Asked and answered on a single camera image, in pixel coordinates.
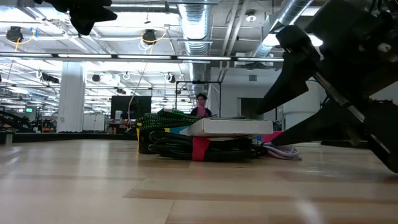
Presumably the overhead LED light bar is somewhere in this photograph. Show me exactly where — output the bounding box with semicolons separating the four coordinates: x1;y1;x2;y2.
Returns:
0;51;285;63

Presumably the silver spiral ventilation duct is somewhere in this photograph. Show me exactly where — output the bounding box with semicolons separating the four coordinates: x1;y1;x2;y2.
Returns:
251;0;314;58
177;0;213;82

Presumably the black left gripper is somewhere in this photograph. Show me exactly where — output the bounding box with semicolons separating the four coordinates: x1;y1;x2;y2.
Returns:
34;0;119;36

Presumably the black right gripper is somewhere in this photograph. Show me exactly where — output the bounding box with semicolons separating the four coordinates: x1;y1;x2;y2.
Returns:
256;0;398;174

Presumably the black cable bundle red strap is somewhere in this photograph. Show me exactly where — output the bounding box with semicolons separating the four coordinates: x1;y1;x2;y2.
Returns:
148;130;269;162

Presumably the green black braided cable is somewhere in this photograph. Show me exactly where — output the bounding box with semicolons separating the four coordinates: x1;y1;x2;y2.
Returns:
134;112;246;131

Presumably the person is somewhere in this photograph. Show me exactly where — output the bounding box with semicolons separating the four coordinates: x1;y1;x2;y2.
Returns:
190;92;213;118

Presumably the black background monitor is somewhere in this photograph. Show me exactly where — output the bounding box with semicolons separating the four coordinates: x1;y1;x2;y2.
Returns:
111;95;152;121

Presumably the large blue plastic bin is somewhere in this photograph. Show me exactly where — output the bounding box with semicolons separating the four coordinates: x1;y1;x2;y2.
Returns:
169;126;189;136

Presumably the black ceiling device yellow cable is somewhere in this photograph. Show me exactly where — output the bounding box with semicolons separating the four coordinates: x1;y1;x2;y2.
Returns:
142;29;158;46
6;26;24;44

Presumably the black power adapter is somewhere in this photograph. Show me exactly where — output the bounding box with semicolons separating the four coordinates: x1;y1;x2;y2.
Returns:
138;130;156;156

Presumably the pale lavender cable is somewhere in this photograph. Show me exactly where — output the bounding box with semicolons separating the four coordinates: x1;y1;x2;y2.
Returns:
262;142;302;161

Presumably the white square pillar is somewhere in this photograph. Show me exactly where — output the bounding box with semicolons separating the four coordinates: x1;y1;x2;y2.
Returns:
57;61;87;133

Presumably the pink small object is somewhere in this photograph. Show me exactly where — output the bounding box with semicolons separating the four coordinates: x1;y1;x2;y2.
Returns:
261;130;284;144

